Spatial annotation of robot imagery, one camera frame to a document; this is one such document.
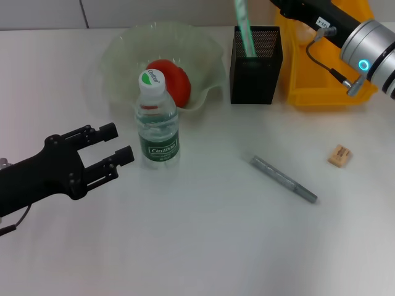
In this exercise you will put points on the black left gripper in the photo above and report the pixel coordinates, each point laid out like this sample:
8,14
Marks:
46,175

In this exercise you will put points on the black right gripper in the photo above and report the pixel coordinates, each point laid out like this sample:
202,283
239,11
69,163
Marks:
311,12

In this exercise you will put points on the clear water bottle green label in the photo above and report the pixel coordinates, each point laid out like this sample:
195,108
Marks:
159,132

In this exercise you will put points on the mint green utility knife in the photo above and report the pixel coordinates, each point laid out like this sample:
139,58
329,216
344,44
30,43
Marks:
245,27

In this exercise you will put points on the beige eraser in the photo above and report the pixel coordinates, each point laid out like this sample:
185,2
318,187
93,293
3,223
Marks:
339,155

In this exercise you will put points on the grey marker pen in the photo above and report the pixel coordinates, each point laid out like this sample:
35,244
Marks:
284,180

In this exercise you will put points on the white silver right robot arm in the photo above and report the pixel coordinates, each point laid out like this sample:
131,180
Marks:
373,52

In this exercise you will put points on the black mesh pen holder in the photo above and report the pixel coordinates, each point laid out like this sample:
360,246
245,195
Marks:
254,80

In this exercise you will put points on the translucent green wavy fruit plate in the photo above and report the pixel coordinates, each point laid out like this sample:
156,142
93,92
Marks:
160,40

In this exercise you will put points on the yellow plastic bin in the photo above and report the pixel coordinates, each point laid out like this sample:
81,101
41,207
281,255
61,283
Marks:
311,86

